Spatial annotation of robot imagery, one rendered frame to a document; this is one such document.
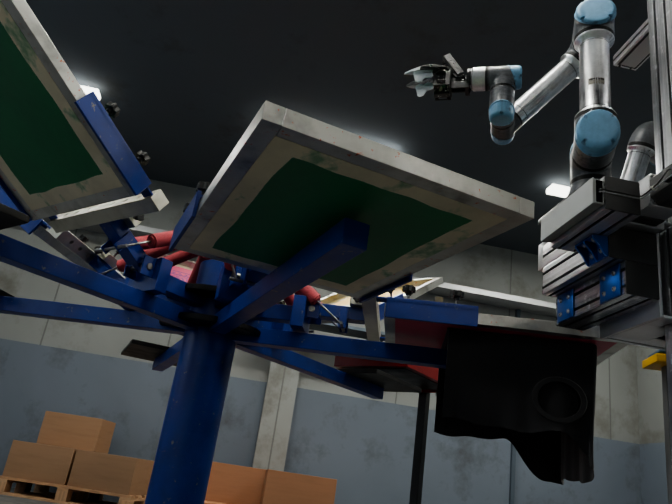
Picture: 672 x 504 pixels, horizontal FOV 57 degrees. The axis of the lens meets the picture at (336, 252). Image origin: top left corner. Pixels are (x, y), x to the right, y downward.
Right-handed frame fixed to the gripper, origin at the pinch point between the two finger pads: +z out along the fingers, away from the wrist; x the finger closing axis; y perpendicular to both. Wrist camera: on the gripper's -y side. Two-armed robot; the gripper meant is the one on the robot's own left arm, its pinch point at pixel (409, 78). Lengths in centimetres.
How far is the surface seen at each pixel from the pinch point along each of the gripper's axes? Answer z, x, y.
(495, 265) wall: -10, 498, -207
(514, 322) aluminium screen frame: -35, 45, 65
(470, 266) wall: 17, 487, -198
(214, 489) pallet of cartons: 210, 377, 91
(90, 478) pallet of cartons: 278, 298, 106
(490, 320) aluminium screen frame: -28, 44, 65
